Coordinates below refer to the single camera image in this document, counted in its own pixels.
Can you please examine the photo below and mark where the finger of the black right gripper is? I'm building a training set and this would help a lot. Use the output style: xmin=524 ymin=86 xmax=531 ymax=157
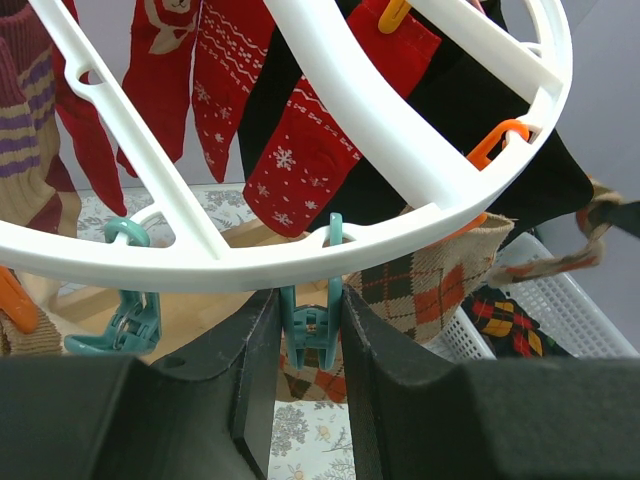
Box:
xmin=601 ymin=201 xmax=640 ymax=239

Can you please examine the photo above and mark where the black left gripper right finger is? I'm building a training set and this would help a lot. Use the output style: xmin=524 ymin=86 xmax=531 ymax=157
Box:
xmin=342 ymin=287 xmax=639 ymax=479

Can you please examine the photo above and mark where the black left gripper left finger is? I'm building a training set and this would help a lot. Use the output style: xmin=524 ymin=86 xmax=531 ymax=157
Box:
xmin=1 ymin=290 xmax=281 ymax=479

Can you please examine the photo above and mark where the white round clip hanger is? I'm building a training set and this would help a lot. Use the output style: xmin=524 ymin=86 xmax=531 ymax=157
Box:
xmin=0 ymin=0 xmax=574 ymax=294

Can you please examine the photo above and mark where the argyle brown sock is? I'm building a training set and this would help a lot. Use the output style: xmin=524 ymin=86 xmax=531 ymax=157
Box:
xmin=276 ymin=213 xmax=514 ymax=403

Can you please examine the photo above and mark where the red christmas sock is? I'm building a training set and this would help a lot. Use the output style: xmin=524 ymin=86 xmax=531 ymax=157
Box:
xmin=243 ymin=77 xmax=362 ymax=238
xmin=122 ymin=0 xmax=201 ymax=162

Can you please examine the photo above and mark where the teal clip at left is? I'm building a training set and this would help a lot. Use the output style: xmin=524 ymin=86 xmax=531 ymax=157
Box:
xmin=63 ymin=217 xmax=164 ymax=357

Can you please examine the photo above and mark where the teal clip between fingers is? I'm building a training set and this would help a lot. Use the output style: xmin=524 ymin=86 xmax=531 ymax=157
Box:
xmin=278 ymin=212 xmax=346 ymax=372

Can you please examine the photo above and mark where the tartan red yellow sock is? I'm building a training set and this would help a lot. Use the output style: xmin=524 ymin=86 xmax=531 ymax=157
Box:
xmin=461 ymin=286 xmax=571 ymax=358

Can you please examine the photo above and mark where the white plastic basket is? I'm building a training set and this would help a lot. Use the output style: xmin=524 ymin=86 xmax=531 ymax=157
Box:
xmin=424 ymin=232 xmax=640 ymax=362

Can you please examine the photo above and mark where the wooden clothes rack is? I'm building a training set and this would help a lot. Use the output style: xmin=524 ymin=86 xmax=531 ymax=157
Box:
xmin=50 ymin=220 xmax=308 ymax=364

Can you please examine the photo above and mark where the floral table mat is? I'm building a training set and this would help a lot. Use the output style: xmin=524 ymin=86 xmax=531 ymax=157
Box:
xmin=78 ymin=184 xmax=356 ymax=479

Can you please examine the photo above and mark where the black hanging sock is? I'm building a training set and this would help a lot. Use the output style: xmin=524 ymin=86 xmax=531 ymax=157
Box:
xmin=238 ymin=1 xmax=593 ymax=233

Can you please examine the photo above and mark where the maroon striped hanging sock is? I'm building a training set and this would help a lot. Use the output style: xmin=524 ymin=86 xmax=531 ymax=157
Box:
xmin=1 ymin=1 xmax=81 ymax=238

